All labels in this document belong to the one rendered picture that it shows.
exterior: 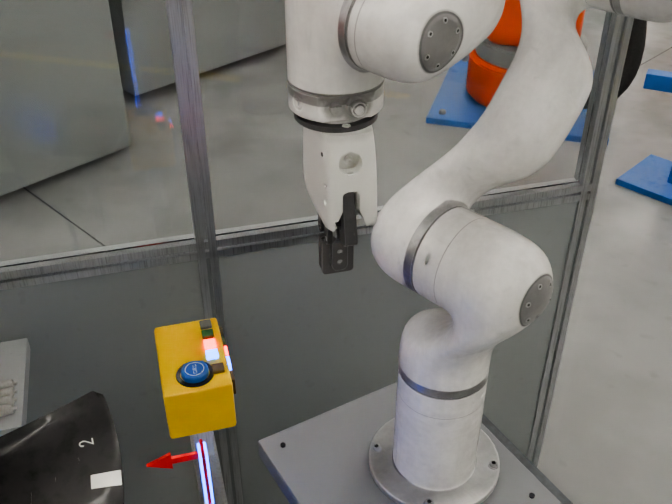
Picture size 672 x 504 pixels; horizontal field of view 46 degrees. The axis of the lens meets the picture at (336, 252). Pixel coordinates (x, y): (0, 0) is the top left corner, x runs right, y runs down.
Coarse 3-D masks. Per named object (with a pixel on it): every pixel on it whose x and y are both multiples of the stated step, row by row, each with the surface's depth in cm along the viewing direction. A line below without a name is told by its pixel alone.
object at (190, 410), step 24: (168, 336) 124; (192, 336) 124; (216, 336) 124; (168, 360) 119; (192, 360) 119; (216, 360) 119; (168, 384) 115; (192, 384) 115; (216, 384) 115; (168, 408) 114; (192, 408) 116; (216, 408) 117; (192, 432) 118
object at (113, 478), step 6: (96, 474) 87; (102, 474) 87; (108, 474) 87; (114, 474) 87; (120, 474) 87; (96, 480) 86; (102, 480) 86; (108, 480) 87; (114, 480) 87; (120, 480) 87; (96, 486) 86; (102, 486) 86; (108, 486) 86
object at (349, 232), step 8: (352, 192) 71; (344, 200) 71; (352, 200) 71; (344, 208) 71; (352, 208) 72; (344, 216) 72; (352, 216) 72; (344, 224) 72; (352, 224) 72; (344, 232) 72; (352, 232) 72; (344, 240) 73; (352, 240) 73
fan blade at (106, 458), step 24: (72, 408) 92; (96, 408) 92; (24, 432) 90; (48, 432) 90; (72, 432) 90; (96, 432) 90; (0, 456) 88; (24, 456) 88; (48, 456) 88; (72, 456) 88; (96, 456) 88; (120, 456) 88; (0, 480) 86; (24, 480) 86; (48, 480) 86; (72, 480) 86
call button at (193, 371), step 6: (186, 366) 117; (192, 366) 117; (198, 366) 117; (204, 366) 117; (186, 372) 115; (192, 372) 115; (198, 372) 115; (204, 372) 115; (186, 378) 115; (192, 378) 115; (198, 378) 115; (204, 378) 116
